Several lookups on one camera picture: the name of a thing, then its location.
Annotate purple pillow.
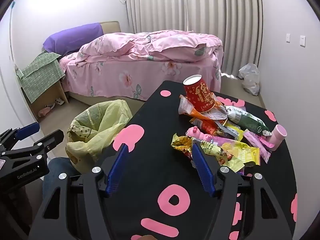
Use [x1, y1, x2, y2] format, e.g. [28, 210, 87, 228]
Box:
[42, 22, 104, 55]

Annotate red paper cup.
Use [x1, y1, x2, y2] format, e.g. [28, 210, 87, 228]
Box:
[183, 74, 216, 113]

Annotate green white snack packet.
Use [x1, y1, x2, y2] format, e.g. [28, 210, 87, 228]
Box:
[225, 106, 272, 137]

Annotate white plastic bag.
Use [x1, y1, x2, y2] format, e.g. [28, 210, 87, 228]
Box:
[237, 63, 260, 96]

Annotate orange foil wrapper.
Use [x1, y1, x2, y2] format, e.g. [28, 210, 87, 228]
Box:
[178, 95, 228, 121]

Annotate trash bin with yellow bag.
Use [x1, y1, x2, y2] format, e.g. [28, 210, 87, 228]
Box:
[66, 99, 133, 173]

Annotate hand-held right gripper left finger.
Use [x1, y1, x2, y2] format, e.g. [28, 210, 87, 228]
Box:
[27, 144, 130, 240]

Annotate beige headboard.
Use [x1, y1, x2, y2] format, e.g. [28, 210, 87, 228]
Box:
[100, 21, 122, 34]

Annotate pink slipper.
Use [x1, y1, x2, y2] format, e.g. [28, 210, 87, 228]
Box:
[39, 106, 54, 117]

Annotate wooden nightstand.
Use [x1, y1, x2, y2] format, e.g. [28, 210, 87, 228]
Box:
[21, 77, 69, 119]

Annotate black pink-patterned tablecloth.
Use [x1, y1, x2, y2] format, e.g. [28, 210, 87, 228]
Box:
[99, 80, 298, 240]

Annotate red snack wrapper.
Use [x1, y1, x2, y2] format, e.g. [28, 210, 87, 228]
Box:
[190, 117, 225, 137]

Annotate pink plastic bottle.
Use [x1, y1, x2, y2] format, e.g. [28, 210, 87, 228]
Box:
[269, 124, 287, 152]

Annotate gold foil wrapper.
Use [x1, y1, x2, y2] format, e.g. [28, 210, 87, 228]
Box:
[171, 134, 198, 159]

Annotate green checked cloth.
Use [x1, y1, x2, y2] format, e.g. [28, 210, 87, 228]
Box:
[15, 50, 67, 103]

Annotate curtain draw wand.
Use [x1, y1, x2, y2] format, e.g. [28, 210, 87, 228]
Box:
[183, 0, 190, 32]

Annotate pink floral duvet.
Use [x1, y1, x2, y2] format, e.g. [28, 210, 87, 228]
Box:
[75, 30, 223, 63]

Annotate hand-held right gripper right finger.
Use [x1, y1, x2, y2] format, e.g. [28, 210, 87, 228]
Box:
[191, 142, 293, 240]

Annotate pink pig toy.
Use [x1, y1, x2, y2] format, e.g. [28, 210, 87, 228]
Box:
[186, 127, 213, 142]

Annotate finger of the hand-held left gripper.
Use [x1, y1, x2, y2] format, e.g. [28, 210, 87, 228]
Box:
[0, 122, 41, 153]
[0, 129, 65, 165]

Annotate white pleated curtain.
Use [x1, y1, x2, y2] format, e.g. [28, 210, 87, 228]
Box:
[125, 0, 263, 78]

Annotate person's leg in jeans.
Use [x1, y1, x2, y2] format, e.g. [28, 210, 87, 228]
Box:
[42, 157, 83, 207]

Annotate yellow snack packet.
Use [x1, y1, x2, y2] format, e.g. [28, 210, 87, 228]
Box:
[200, 140, 260, 173]

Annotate long pink wrapper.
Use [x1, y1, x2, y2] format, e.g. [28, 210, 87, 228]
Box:
[244, 129, 274, 165]

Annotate bed with pink floral sheet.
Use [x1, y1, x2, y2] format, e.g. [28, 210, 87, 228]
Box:
[59, 21, 223, 108]

